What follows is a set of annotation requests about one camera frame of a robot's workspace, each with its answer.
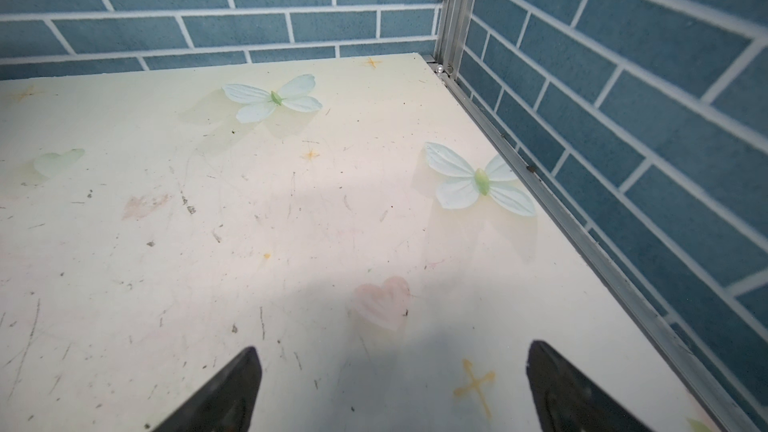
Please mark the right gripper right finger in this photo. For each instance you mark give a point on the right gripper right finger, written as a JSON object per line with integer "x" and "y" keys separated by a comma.
{"x": 567, "y": 400}

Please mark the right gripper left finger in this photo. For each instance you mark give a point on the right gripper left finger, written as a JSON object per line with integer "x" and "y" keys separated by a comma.
{"x": 225, "y": 403}

